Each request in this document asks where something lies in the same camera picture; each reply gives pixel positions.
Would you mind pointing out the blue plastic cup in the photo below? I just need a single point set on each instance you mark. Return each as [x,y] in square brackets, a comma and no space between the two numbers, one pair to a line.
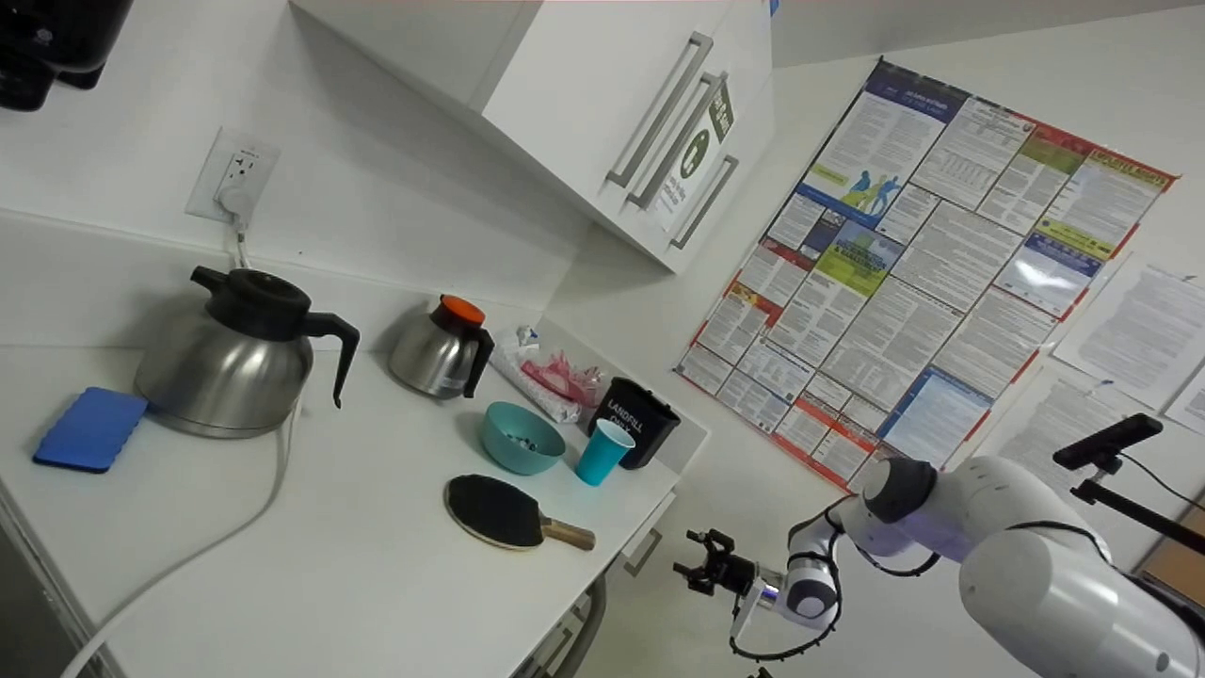
[599,456]

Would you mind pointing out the white wall cabinet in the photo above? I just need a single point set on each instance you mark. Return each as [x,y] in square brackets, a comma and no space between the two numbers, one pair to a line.
[566,77]

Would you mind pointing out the white wall outlet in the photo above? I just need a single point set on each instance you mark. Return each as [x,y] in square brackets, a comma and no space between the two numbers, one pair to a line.
[231,173]

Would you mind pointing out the black camera on stand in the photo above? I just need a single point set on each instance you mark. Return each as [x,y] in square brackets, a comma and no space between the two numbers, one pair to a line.
[1106,441]

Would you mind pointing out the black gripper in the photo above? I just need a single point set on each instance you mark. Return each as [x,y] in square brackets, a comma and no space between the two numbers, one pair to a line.
[742,577]

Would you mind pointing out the large printed wall poster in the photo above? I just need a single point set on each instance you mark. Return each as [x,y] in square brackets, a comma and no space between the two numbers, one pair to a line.
[928,249]

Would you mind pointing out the teal bowl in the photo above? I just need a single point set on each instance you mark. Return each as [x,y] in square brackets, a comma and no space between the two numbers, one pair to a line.
[518,439]

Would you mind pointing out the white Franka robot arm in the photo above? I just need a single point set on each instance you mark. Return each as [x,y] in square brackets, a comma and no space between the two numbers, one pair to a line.
[1069,568]

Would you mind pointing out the clear packet tray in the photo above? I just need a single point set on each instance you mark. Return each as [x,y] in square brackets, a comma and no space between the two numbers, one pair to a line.
[534,363]

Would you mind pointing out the steel carafe orange lid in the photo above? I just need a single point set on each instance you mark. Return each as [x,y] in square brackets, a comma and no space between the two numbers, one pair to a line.
[428,361]

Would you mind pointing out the white drawer front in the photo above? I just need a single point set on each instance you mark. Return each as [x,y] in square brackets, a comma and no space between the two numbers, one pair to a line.
[661,523]

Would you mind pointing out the white paper sheet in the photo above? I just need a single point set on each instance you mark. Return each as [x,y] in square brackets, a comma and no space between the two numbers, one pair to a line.
[1056,420]
[1144,331]

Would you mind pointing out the black device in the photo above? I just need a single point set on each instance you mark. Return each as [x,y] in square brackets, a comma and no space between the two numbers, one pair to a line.
[52,43]

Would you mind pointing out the black plastic container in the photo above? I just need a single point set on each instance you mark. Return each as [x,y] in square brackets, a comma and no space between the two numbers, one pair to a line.
[642,420]

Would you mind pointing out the steel kettle black lid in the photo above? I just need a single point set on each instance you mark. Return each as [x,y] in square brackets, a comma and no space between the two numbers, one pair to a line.
[229,379]

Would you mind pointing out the blue sponge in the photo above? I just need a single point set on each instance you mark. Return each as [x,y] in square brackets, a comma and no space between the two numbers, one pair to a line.
[91,431]

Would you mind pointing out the green and white safety sign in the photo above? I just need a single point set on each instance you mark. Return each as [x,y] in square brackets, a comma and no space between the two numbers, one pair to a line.
[698,156]

